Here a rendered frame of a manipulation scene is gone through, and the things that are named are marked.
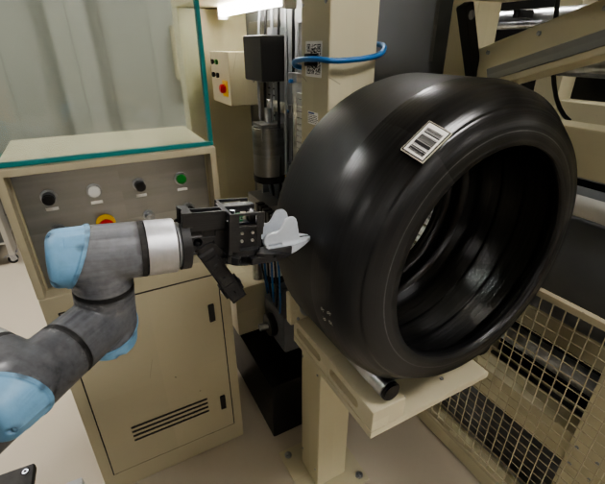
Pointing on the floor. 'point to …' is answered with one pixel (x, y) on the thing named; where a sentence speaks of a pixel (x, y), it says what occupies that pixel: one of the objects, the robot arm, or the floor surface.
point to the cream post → (333, 426)
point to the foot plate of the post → (293, 456)
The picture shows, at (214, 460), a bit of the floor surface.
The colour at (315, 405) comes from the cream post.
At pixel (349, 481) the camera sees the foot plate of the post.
